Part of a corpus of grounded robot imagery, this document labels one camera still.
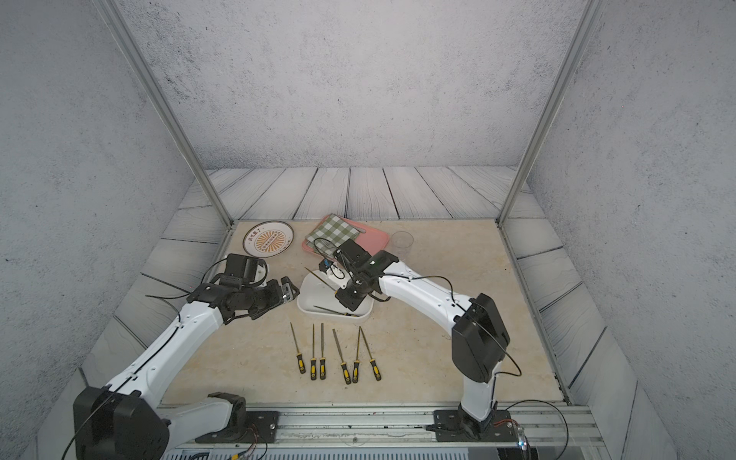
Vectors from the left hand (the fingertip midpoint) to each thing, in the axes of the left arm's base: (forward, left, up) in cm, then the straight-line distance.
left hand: (292, 296), depth 82 cm
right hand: (-1, -15, 0) cm, 15 cm away
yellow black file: (-13, -1, -15) cm, 20 cm away
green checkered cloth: (+36, -7, -13) cm, 39 cm away
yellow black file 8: (+2, -11, -14) cm, 18 cm away
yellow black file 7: (+2, -10, +1) cm, 10 cm away
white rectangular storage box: (0, -7, +1) cm, 7 cm away
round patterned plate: (+35, +18, -14) cm, 42 cm away
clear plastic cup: (+31, -34, -12) cm, 48 cm away
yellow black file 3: (-13, -8, -15) cm, 21 cm away
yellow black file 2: (-13, -5, -15) cm, 20 cm away
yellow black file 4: (-15, -14, -14) cm, 25 cm away
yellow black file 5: (-15, -18, -14) cm, 27 cm away
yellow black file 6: (-14, -22, -15) cm, 30 cm away
